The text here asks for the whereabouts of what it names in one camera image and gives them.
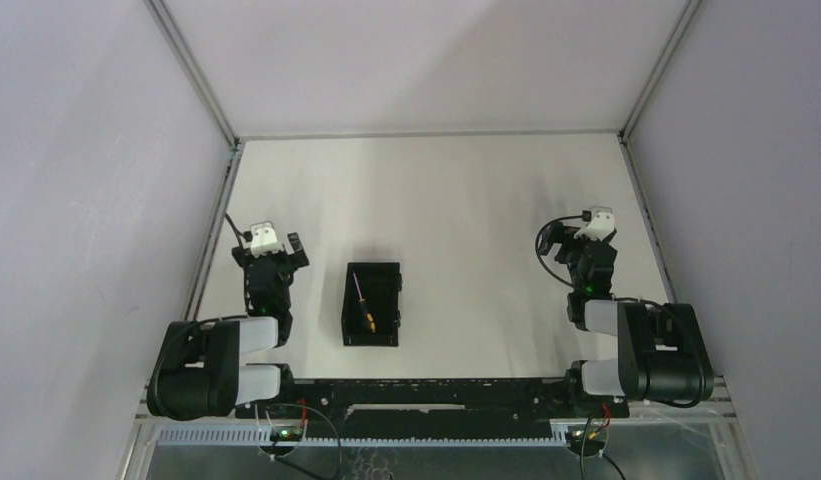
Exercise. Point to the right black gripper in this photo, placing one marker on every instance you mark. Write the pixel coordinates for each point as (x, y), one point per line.
(557, 232)

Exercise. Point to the black plastic bin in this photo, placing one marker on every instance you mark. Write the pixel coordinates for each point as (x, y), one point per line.
(381, 284)

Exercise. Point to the aluminium frame rail back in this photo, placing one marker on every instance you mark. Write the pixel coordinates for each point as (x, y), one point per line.
(428, 134)

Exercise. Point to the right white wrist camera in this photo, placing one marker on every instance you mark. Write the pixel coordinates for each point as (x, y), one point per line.
(600, 225)

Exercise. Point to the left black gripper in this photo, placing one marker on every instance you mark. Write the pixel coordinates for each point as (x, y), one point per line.
(271, 263)

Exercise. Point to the black yellow screwdriver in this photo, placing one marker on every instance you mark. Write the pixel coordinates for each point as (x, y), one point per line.
(366, 316)

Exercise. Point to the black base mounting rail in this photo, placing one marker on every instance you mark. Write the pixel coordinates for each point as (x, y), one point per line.
(401, 407)

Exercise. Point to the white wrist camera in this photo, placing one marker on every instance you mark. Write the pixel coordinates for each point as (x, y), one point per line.
(264, 240)
(600, 225)

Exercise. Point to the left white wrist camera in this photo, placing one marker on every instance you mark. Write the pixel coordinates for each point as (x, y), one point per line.
(264, 240)

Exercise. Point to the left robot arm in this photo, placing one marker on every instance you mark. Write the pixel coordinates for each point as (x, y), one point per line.
(200, 371)

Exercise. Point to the right circuit board with wires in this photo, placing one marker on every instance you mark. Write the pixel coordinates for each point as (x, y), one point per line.
(590, 441)

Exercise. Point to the grey slotted cable duct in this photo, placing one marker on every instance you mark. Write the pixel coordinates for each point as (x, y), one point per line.
(249, 435)

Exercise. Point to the circuit board with wires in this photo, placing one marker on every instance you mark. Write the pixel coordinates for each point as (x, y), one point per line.
(285, 434)
(590, 441)

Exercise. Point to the left circuit board with wires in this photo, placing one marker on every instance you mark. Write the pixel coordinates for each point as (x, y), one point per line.
(285, 434)

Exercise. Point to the aluminium frame rail left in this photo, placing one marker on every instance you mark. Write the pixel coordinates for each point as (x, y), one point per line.
(211, 234)

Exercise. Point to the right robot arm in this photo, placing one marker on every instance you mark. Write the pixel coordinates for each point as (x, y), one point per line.
(661, 355)

